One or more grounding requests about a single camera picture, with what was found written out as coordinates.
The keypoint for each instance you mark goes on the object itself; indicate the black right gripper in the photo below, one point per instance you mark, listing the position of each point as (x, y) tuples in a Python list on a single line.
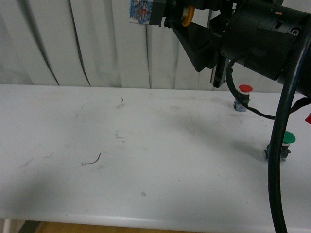
[(200, 49)]

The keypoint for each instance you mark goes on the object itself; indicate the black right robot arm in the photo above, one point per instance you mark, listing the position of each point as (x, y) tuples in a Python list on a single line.
[(261, 35)]

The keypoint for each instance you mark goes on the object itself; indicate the white pleated curtain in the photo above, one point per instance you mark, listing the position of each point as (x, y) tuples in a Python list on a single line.
[(90, 43)]

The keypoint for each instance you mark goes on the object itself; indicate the red push button switch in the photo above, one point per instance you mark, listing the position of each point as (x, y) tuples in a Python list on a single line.
[(244, 95)]

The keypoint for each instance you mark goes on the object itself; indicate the green push button switch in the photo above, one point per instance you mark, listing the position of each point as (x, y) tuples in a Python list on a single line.
[(289, 138)]

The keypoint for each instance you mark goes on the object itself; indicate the curved wire scrap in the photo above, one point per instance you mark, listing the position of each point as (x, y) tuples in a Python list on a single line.
[(90, 163)]

